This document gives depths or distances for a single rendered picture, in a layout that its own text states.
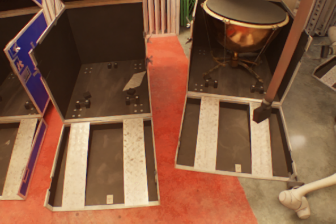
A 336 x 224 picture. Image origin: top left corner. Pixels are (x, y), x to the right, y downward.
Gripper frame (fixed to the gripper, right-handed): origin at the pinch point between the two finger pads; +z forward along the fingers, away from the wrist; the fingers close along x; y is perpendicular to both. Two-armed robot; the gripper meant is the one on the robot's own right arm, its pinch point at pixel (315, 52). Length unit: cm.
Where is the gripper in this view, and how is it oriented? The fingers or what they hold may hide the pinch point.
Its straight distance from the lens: 225.9
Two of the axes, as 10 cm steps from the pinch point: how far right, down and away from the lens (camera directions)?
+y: 0.7, 4.4, -9.0
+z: -9.9, 1.4, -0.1
